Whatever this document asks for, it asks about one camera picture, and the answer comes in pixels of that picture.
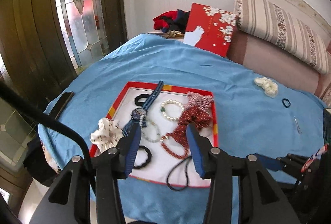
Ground thin black elastic band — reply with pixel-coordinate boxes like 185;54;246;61
165;155;192;192

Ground white cherry print scrunchie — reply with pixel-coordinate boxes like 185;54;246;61
90;117;124;153

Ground red dotted scrunchie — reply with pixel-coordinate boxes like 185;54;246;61
166;106;211;148

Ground red bead bracelet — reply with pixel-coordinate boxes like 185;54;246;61
160;132;191;160

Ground blue striped strap watch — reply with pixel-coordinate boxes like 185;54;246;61
122;81;164;137

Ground large pearl bracelet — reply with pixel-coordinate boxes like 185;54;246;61
159;98;185;122

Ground silver hair clip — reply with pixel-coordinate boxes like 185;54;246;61
293;117;302;134

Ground red plaid scrunchie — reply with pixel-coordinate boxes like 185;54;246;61
184;92;214;112

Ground red jewelry tray box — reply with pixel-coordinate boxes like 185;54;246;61
89;80;219;189

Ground blue blanket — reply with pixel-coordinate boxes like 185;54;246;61
38;34;325;223

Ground black smartphone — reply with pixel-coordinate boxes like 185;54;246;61
49;91;74;120

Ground cream fluffy scrunchie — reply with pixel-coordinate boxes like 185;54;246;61
254;77;278;98

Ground pink bolster cushion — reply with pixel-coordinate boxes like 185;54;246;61
227;29;330;98

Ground red floral box lid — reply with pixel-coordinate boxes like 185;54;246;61
183;3;236;57

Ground red and navy clothes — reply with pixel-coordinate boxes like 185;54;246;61
153;10;190;33

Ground striped floral pillow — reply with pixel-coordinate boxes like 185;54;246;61
235;0;329;74

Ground stained glass door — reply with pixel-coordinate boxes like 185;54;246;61
55;0;109;74

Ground black cable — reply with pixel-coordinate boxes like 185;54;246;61
0;81;97;188

